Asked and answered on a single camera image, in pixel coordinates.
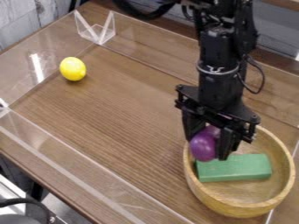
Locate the brown wooden bowl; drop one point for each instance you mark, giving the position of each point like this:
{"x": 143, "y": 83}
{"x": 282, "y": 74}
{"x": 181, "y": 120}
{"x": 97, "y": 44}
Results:
{"x": 246, "y": 198}

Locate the clear acrylic tray wall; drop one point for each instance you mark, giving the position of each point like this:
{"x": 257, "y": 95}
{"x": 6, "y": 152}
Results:
{"x": 110, "y": 157}

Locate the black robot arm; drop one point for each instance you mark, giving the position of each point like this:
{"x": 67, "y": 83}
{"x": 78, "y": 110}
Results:
{"x": 226, "y": 31}

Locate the black metal bracket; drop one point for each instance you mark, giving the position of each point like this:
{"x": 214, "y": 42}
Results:
{"x": 46, "y": 216}

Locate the clear acrylic corner bracket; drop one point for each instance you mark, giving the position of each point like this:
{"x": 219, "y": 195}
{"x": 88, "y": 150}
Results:
{"x": 99, "y": 34}

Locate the yellow toy lemon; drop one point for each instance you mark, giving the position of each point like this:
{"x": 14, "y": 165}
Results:
{"x": 72, "y": 69}

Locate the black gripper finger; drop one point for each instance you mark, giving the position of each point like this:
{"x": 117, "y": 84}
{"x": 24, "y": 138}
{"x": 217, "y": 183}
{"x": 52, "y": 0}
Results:
{"x": 194, "y": 124}
{"x": 227, "y": 143}

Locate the green rectangular block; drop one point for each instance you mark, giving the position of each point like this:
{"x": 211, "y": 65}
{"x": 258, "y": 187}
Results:
{"x": 239, "y": 167}

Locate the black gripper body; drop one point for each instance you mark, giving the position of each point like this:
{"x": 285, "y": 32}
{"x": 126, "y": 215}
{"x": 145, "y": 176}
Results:
{"x": 217, "y": 98}

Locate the purple toy eggplant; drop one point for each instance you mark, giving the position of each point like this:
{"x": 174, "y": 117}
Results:
{"x": 203, "y": 144}

